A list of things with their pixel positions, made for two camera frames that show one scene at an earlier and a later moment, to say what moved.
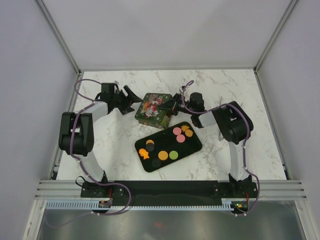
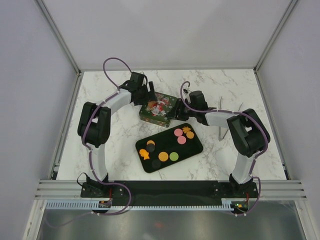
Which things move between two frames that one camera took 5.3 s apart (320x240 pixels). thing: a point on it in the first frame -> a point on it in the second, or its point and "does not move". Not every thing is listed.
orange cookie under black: x=149 y=141 does not move
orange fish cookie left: x=143 y=152 does not move
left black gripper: x=131 y=99 -> x=149 y=97
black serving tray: x=164 y=147 does not move
